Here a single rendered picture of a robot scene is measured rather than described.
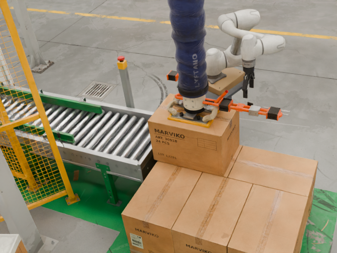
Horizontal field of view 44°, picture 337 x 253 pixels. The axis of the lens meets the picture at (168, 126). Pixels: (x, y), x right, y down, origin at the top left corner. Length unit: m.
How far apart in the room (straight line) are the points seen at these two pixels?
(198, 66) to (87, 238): 1.77
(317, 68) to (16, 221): 4.01
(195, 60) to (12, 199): 1.68
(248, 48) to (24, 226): 2.16
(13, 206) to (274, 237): 1.89
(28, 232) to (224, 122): 1.77
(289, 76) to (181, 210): 2.92
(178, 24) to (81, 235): 2.00
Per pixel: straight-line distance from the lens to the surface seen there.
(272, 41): 2.79
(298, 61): 5.83
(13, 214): 3.42
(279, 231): 2.93
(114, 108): 4.08
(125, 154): 3.56
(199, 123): 3.09
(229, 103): 3.03
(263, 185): 3.20
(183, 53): 2.86
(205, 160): 3.20
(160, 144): 3.31
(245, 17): 3.27
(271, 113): 2.95
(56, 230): 3.91
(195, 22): 2.75
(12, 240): 2.55
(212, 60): 3.73
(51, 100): 4.41
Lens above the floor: 2.82
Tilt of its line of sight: 37 degrees down
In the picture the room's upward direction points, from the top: 8 degrees counter-clockwise
